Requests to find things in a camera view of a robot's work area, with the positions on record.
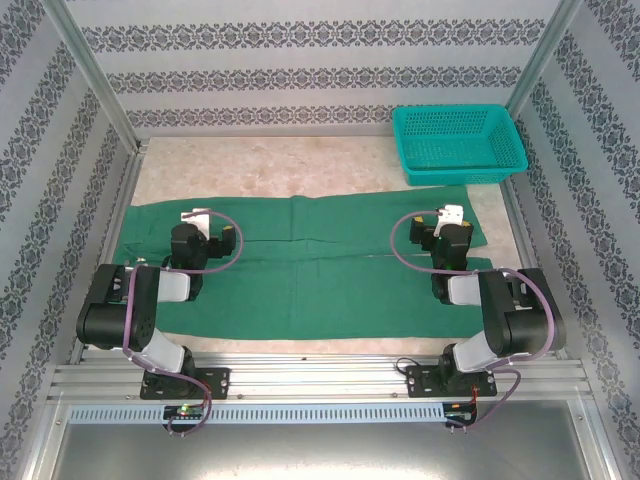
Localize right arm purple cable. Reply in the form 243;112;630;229
390;209;569;437

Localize green long pants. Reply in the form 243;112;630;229
122;187;494;343

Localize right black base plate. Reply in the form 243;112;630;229
405;363;497;400

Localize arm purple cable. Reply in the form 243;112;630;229
390;209;569;437
121;208;246;439

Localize left aluminium frame post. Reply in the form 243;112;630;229
42;0;147;154

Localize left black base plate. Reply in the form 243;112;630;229
139;367;232;401

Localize right aluminium frame post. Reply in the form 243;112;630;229
503;0;584;121

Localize right aluminium side rail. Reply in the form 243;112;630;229
499;177;569;360

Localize slotted grey cable duct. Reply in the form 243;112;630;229
67;402;447;425

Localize aluminium mounting rail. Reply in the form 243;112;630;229
48;351;587;403

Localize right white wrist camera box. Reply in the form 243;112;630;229
435;203;467;239

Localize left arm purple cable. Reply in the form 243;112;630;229
121;208;246;439

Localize aluminium frame post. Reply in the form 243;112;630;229
42;0;147;154
503;0;584;121

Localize left aluminium side rail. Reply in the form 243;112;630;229
68;142;147;365

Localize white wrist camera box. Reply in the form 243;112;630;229
180;206;212;237
435;203;467;239

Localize aluminium side rail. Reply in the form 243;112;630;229
499;177;569;360
68;142;147;365

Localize teal plastic basket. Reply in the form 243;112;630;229
391;103;530;187

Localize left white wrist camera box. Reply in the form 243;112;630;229
180;206;212;237

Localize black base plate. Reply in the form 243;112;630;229
405;363;497;400
139;367;232;401

